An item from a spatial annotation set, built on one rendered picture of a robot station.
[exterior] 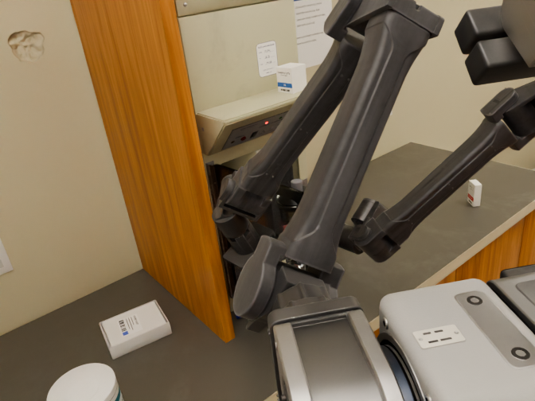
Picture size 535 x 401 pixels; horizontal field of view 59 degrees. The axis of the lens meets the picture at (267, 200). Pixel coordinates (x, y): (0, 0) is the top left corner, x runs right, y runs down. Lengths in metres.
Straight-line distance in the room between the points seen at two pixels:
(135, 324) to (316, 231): 0.87
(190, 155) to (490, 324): 0.73
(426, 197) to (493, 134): 0.17
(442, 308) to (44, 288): 1.32
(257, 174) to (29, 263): 0.90
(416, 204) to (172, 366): 0.69
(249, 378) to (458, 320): 0.82
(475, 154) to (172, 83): 0.61
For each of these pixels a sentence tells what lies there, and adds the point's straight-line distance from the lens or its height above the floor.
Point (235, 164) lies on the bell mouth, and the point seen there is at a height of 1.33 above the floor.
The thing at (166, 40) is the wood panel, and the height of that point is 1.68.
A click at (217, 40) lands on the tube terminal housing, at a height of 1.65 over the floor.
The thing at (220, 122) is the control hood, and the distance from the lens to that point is 1.01.
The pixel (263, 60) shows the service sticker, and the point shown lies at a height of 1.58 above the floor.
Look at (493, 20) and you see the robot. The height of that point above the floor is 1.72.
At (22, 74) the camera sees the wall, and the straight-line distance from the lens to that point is 1.40.
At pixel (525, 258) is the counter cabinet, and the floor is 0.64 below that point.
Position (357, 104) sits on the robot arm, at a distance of 0.56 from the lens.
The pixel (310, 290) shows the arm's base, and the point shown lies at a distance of 0.50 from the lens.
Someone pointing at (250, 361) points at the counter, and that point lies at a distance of 1.21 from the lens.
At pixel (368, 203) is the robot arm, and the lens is 1.11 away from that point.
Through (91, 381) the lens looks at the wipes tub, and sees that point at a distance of 1.07.
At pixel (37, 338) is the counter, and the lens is 1.50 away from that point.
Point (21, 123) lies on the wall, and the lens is 1.41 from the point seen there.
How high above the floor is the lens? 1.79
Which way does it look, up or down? 26 degrees down
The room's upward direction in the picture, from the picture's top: 7 degrees counter-clockwise
